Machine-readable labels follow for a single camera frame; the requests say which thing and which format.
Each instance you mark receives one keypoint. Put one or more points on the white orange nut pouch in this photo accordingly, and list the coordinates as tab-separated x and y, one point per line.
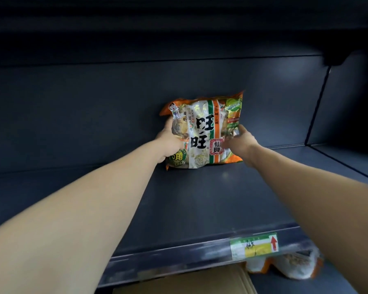
259	266
297	266

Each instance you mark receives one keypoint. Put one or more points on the dark grey metal shelf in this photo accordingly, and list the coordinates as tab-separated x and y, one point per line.
349	119
79	119

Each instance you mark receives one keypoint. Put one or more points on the person's left forearm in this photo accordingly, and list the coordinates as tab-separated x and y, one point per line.
64	229

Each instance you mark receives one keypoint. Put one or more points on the person's left hand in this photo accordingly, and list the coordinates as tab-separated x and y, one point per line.
168	143

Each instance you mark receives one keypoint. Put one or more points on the orange rice cracker bag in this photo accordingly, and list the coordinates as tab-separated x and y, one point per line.
205	128

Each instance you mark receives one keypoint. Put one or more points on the plain brown cardboard box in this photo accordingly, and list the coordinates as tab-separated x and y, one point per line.
187	281

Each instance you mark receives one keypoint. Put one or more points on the person's right forearm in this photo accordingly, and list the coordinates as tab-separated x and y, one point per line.
325	217

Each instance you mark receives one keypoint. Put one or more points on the yellow green price label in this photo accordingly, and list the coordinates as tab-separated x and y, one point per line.
254	246

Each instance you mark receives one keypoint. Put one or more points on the person's right hand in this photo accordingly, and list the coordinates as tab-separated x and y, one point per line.
243	146

